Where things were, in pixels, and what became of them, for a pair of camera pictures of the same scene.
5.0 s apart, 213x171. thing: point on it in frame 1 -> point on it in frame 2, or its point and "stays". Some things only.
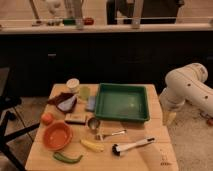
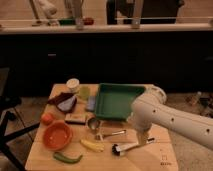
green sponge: (85, 92) stays
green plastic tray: (122, 102) stays
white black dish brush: (118, 149) stays
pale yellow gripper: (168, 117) -> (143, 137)
